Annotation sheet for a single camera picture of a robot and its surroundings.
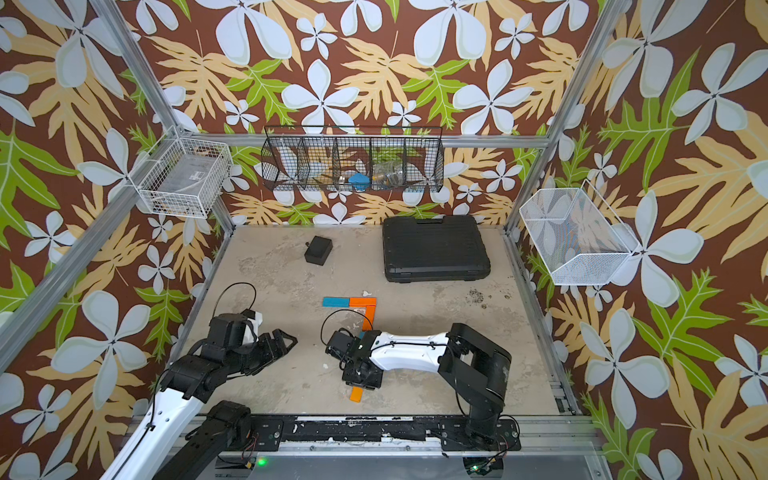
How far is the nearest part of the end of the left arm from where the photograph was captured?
514 mm

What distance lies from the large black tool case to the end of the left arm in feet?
1.52

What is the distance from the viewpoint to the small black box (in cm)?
110

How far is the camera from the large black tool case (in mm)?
1008
